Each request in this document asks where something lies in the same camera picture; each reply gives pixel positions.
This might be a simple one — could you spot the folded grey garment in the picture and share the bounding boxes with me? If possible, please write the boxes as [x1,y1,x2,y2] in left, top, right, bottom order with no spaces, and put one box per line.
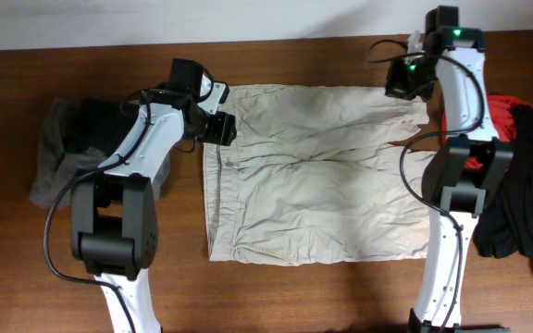
[29,96,172,210]

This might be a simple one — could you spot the folded black garment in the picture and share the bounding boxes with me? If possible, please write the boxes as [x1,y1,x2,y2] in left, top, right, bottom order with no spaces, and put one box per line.
[63,97,138,157]

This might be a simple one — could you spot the beige shorts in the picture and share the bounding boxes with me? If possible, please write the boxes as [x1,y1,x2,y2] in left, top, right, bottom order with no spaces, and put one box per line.
[203,84,432,266]

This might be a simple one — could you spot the red crumpled garment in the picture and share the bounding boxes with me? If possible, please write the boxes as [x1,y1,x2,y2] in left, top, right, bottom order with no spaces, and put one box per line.
[440,93,533,204]

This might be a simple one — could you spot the black garment with logo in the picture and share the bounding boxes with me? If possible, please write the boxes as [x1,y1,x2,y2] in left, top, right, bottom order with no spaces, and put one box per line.
[473,105,533,265]

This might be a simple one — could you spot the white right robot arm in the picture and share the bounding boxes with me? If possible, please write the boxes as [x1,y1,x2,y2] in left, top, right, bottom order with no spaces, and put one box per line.
[388,23,513,332]

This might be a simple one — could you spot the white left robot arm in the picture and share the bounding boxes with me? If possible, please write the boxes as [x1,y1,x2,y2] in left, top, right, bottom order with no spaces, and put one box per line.
[70,83,236,332]

